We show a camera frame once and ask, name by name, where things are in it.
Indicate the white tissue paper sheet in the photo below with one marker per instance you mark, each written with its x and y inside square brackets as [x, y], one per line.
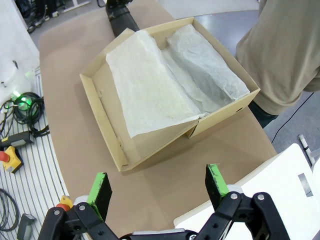
[150, 90]

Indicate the yellow emergency stop box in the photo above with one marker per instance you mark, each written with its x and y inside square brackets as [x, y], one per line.
[12, 160]

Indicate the grey handheld enabling device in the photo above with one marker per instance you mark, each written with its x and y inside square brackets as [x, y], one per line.
[17, 140]

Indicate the person in beige sweater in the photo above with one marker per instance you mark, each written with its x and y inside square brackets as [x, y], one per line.
[282, 50]

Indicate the ribbed metal base plate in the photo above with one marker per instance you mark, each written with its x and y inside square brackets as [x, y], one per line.
[40, 180]

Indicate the tan cardboard shoe box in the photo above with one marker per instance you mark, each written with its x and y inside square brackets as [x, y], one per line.
[107, 130]

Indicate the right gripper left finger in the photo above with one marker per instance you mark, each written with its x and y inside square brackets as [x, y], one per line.
[100, 197]

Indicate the white bin lid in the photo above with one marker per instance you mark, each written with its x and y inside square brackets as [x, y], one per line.
[275, 187]

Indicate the small yellow emergency stop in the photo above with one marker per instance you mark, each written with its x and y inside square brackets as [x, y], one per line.
[65, 202]

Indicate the black leather buckle shoe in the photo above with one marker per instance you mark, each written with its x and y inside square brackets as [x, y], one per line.
[122, 20]

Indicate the grey box device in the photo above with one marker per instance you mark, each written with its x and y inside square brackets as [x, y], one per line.
[26, 226]

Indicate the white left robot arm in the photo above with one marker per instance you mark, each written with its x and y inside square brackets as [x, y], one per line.
[15, 50]

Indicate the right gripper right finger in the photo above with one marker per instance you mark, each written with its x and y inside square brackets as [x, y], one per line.
[215, 185]

